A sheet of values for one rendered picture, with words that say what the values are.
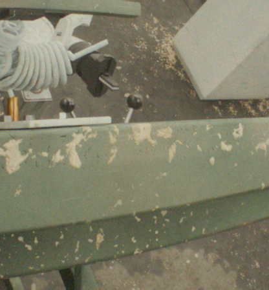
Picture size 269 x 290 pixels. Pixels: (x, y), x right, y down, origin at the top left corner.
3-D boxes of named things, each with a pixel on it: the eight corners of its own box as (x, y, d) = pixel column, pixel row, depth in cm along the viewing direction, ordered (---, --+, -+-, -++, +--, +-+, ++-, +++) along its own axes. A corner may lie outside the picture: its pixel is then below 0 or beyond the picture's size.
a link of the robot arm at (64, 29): (81, 61, 161) (96, 19, 161) (59, 52, 154) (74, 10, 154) (68, 58, 165) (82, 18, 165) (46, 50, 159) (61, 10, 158)
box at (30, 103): (26, 101, 214) (44, 73, 201) (34, 126, 209) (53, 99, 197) (0, 102, 206) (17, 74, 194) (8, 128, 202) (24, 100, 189)
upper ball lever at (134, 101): (116, 151, 124) (138, 98, 128) (127, 151, 122) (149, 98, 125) (104, 144, 122) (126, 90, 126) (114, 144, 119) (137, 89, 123)
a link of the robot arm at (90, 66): (125, 57, 148) (103, 39, 156) (96, 56, 142) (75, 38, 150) (112, 97, 154) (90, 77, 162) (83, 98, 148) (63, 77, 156)
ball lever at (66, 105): (90, 142, 134) (65, 94, 130) (99, 142, 131) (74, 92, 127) (79, 151, 133) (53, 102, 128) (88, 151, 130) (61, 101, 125)
